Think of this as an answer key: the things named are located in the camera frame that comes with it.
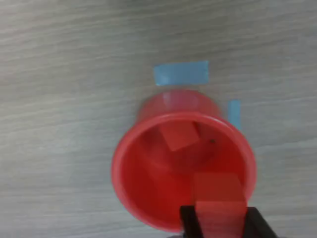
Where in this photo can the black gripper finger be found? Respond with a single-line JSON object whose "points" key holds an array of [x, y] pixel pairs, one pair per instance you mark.
{"points": [[262, 225], [189, 223]]}

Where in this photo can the red plastic bin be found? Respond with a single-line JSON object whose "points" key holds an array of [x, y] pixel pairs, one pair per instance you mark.
{"points": [[148, 178]]}

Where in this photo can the small red cube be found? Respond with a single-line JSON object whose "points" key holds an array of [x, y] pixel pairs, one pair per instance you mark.
{"points": [[218, 193], [179, 137]]}

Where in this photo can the blue tape piece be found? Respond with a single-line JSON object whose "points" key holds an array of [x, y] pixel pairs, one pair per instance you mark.
{"points": [[234, 112], [182, 73]]}

